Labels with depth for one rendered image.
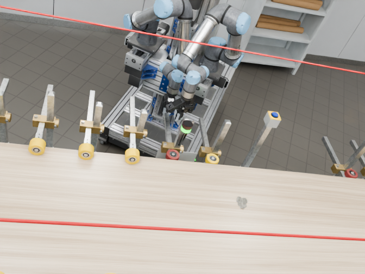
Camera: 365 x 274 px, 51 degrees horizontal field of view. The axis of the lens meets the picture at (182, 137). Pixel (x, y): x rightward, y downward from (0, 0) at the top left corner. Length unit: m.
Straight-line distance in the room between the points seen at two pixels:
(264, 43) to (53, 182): 4.04
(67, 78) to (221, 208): 2.48
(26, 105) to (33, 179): 1.79
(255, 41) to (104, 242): 4.06
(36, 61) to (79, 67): 0.43
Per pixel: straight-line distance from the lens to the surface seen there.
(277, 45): 5.59
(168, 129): 2.47
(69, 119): 3.64
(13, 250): 1.85
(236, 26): 2.31
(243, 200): 2.20
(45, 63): 4.27
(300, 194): 2.45
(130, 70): 2.90
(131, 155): 2.10
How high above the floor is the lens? 2.52
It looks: 43 degrees down
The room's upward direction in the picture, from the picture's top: 21 degrees clockwise
